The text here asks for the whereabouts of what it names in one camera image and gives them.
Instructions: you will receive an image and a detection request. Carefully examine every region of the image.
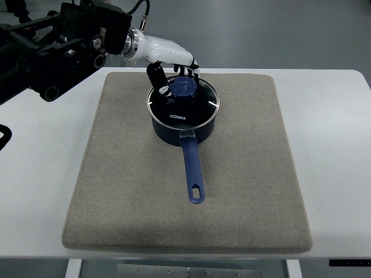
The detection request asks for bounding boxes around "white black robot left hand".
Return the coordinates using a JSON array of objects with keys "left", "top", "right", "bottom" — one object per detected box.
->
[{"left": 122, "top": 28, "right": 199, "bottom": 95}]

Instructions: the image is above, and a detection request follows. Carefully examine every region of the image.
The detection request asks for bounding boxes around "glass pot lid blue knob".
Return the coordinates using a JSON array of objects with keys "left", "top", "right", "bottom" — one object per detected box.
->
[{"left": 147, "top": 76, "right": 220, "bottom": 129}]

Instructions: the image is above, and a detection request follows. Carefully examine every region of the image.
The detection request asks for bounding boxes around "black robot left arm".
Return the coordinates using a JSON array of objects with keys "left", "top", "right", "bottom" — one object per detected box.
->
[{"left": 1, "top": 1, "right": 141, "bottom": 104}]

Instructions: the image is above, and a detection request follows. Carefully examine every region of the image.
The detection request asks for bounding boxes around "beige felt mat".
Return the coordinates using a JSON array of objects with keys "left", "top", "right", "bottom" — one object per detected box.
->
[{"left": 61, "top": 72, "right": 314, "bottom": 255}]

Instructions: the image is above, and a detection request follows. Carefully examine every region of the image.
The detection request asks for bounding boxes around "person in dark trousers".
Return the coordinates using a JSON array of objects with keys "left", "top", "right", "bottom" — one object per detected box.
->
[{"left": 5, "top": 0, "right": 38, "bottom": 39}]

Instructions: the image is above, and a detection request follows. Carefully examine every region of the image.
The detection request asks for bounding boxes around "metal table crossbar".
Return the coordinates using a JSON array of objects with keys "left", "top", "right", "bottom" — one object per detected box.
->
[{"left": 116, "top": 264, "right": 261, "bottom": 278}]

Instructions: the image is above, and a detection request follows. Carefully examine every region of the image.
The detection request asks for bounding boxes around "white left table leg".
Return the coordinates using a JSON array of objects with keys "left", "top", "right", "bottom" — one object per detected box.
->
[{"left": 65, "top": 259, "right": 83, "bottom": 278}]

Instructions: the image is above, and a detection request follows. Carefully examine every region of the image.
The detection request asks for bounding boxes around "white table leg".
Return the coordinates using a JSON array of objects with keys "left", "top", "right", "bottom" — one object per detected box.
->
[
  {"left": 286, "top": 259, "right": 303, "bottom": 278},
  {"left": 65, "top": 259, "right": 83, "bottom": 278}
]

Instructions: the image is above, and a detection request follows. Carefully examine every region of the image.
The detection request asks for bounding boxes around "white right table leg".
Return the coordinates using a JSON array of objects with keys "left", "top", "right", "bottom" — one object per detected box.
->
[{"left": 286, "top": 259, "right": 303, "bottom": 278}]

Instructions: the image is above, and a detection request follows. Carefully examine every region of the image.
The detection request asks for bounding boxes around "black table control panel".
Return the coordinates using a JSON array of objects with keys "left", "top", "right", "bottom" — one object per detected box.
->
[{"left": 329, "top": 259, "right": 371, "bottom": 267}]

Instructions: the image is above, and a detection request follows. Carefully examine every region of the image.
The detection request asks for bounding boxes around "dark blue saucepan blue handle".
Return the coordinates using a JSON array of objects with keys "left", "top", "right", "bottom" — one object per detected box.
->
[{"left": 150, "top": 113, "right": 216, "bottom": 204}]

